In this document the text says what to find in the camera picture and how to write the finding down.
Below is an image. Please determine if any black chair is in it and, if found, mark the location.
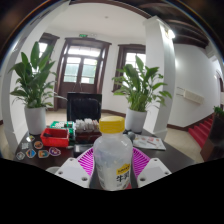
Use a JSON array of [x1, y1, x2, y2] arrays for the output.
[[66, 92, 103, 123]]

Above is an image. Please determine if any red plastic box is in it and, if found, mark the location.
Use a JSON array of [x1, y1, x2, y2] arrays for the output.
[[40, 127, 70, 148]]

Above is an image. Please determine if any white wall air conditioner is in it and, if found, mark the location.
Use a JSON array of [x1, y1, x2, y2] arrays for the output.
[[175, 86, 205, 105]]

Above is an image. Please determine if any brown framed window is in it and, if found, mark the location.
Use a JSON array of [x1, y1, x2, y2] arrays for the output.
[[38, 32, 61, 64], [113, 43, 147, 93]]

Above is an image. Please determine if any broad-leaf plant in white pot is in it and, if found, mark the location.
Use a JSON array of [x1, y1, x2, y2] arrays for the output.
[[111, 54, 173, 134], [9, 41, 68, 136]]

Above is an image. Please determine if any small green plant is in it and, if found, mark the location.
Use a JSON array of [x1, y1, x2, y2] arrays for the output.
[[213, 105, 224, 118]]

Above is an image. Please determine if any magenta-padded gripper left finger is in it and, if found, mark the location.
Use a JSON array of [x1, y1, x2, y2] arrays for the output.
[[54, 147, 98, 190]]

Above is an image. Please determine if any red carpeted staircase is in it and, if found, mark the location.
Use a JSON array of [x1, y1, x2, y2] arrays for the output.
[[187, 114, 216, 149]]

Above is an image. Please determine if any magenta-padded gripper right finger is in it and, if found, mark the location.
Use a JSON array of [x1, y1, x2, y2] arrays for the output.
[[130, 147, 172, 189]]

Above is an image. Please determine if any brown wooden glass door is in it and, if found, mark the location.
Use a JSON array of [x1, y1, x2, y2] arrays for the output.
[[54, 37, 112, 111]]

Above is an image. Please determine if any dark box with white jars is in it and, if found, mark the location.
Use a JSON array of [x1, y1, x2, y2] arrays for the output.
[[73, 118, 103, 144]]

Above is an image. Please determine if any grey round ball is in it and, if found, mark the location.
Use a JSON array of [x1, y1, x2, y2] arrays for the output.
[[127, 130, 137, 141]]

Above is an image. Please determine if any bright ceiling light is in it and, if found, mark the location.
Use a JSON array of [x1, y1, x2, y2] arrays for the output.
[[166, 29, 177, 40]]

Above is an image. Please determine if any yellow-capped clear plastic bottle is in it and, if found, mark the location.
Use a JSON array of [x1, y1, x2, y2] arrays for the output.
[[92, 115, 134, 192]]

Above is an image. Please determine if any dark wooden cabinet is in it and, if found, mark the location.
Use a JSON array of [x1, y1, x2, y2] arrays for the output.
[[199, 114, 224, 163]]

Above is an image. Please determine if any white printed paper sheet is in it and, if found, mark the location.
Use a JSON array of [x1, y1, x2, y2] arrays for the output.
[[132, 134, 167, 151]]

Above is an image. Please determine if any green box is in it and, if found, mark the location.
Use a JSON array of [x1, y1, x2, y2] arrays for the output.
[[49, 120, 76, 131]]

